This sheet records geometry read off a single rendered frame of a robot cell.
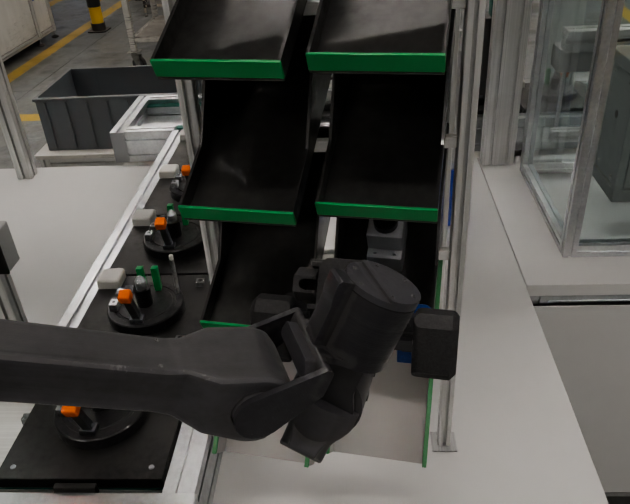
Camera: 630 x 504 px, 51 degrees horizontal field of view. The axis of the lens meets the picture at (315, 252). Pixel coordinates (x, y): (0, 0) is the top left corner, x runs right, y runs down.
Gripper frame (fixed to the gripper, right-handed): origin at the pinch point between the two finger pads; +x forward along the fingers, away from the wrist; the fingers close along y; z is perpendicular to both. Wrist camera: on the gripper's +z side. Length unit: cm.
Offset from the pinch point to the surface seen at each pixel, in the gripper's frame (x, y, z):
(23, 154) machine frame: 112, 121, -9
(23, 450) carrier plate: 11, 51, -32
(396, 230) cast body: 18.5, -1.1, 3.1
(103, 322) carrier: 40, 54, -24
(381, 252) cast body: 19.3, 0.7, -0.1
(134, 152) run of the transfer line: 128, 93, -10
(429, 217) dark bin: 9.3, -5.5, 7.5
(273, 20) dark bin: 9.8, 11.3, 27.1
